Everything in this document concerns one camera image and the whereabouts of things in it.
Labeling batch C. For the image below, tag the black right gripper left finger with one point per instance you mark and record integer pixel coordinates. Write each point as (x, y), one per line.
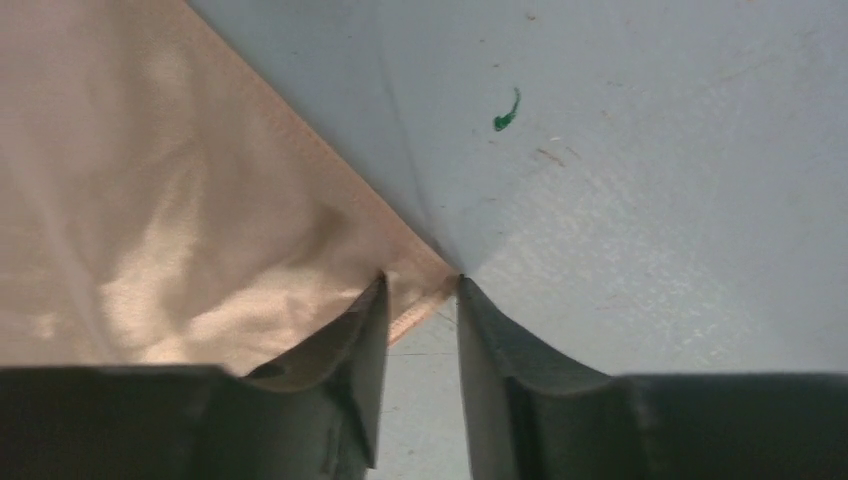
(310, 413)

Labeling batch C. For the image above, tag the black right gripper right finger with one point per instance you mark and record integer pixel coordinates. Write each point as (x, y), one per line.
(531, 412)

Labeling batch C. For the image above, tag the peach satin napkin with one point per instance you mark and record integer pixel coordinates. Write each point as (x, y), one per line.
(161, 204)

